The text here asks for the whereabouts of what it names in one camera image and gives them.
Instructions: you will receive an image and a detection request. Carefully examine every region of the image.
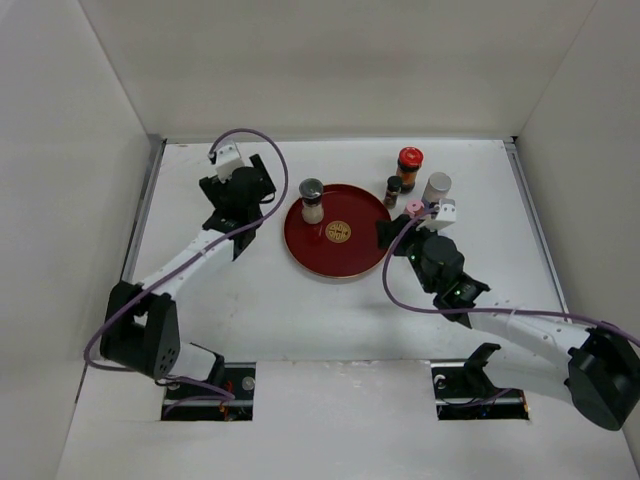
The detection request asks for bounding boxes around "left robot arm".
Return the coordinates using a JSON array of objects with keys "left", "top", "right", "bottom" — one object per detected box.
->
[{"left": 99, "top": 147, "right": 276, "bottom": 399}]

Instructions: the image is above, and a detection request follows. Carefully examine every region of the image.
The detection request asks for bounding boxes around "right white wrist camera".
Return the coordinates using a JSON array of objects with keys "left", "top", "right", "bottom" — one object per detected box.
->
[{"left": 422, "top": 198, "right": 457, "bottom": 231}]

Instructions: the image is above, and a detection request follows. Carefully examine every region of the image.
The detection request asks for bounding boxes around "red lid chili sauce jar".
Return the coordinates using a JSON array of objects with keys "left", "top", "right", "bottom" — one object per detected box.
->
[{"left": 396, "top": 146, "right": 424, "bottom": 193}]

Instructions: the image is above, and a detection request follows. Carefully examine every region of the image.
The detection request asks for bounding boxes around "small black cap spice bottle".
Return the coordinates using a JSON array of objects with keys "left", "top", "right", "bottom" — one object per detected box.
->
[{"left": 383, "top": 175, "right": 402, "bottom": 209}]

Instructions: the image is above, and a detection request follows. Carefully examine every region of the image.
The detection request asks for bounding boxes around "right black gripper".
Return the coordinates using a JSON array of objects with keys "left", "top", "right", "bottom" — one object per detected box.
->
[{"left": 376, "top": 214, "right": 444, "bottom": 294}]

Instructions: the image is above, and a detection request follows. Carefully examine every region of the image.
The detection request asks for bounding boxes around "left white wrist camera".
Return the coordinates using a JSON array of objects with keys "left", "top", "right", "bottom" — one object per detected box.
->
[{"left": 208, "top": 140, "right": 245, "bottom": 183}]

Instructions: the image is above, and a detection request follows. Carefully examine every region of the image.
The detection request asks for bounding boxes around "red round tray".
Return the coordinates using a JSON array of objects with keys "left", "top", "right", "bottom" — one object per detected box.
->
[{"left": 283, "top": 184, "right": 391, "bottom": 279}]

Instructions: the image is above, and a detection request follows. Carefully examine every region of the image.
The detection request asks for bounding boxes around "clear cap salt grinder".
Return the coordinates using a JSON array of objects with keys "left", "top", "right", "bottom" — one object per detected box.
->
[{"left": 299, "top": 178, "right": 324, "bottom": 225}]

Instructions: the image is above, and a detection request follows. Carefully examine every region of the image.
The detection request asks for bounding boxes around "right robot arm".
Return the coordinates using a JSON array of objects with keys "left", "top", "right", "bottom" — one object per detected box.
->
[{"left": 376, "top": 214, "right": 639, "bottom": 431}]

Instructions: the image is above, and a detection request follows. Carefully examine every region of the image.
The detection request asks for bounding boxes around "tall silver lid jar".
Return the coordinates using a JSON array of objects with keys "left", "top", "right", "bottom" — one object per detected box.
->
[{"left": 422, "top": 172, "right": 452, "bottom": 205}]

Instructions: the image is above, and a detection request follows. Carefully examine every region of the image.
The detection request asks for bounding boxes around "pink lid spice jar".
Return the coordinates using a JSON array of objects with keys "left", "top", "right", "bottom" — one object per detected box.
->
[{"left": 404, "top": 200, "right": 425, "bottom": 218}]

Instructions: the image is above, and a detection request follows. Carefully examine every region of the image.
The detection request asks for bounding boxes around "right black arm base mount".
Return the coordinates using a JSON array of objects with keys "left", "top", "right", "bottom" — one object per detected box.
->
[{"left": 430, "top": 343, "right": 529, "bottom": 421}]

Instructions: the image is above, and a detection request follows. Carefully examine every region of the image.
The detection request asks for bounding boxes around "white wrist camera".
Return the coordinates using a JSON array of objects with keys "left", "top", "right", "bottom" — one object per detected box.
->
[
  {"left": 422, "top": 198, "right": 457, "bottom": 231},
  {"left": 208, "top": 140, "right": 245, "bottom": 183}
]

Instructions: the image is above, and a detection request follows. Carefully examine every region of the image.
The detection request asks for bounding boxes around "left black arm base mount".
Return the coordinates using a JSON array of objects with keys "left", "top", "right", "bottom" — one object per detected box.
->
[{"left": 158, "top": 355, "right": 257, "bottom": 422}]

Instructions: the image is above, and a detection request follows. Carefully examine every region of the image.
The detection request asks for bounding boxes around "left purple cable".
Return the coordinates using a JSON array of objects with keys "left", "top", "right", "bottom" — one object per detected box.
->
[{"left": 82, "top": 128, "right": 290, "bottom": 416}]

